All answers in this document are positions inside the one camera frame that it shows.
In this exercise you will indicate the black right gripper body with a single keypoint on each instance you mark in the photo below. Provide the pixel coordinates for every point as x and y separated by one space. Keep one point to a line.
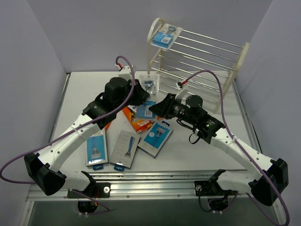
168 106

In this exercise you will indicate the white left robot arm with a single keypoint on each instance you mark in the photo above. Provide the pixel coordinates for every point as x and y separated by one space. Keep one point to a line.
44 166

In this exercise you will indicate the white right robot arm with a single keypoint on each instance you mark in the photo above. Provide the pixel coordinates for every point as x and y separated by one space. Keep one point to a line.
264 177

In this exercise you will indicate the cream metal-rod shelf rack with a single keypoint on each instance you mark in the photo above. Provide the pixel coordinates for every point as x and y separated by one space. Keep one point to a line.
219 60

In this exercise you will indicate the orange Gillette Fusion5 box middle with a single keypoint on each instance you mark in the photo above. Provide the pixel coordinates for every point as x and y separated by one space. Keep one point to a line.
139 125

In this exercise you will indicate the blue Harry's razor box right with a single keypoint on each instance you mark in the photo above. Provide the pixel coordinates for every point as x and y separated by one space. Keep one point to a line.
155 138

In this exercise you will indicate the grey Harry's box blue razor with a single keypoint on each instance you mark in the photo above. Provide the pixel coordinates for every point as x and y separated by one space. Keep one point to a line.
123 154

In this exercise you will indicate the blue Harry's razor box left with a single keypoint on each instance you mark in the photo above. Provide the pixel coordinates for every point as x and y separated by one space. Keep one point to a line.
96 154

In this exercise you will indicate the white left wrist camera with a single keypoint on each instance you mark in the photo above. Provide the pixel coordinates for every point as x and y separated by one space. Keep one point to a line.
124 75

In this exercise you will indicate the aluminium mounting rail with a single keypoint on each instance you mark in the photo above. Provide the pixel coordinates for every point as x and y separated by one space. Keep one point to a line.
162 185

